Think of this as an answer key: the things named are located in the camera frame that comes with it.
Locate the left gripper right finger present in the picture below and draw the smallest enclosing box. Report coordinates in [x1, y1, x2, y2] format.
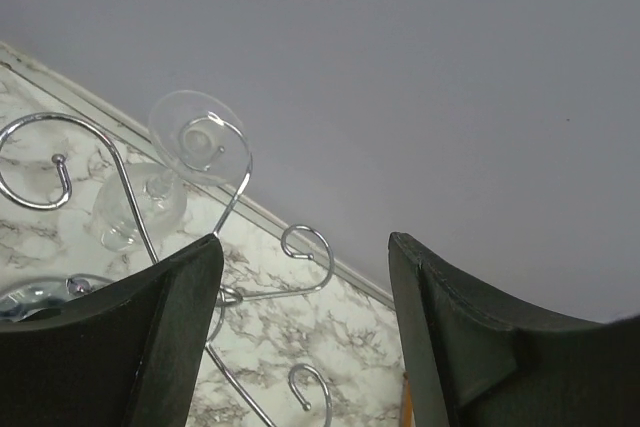
[388, 232, 639, 426]

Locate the clear wine glass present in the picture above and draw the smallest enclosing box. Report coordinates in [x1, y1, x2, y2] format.
[92, 89, 246, 252]

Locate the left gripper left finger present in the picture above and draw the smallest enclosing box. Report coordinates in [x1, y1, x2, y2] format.
[1, 234, 223, 426]

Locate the wooden dish rack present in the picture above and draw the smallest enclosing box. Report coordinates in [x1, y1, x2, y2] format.
[399, 372, 415, 427]

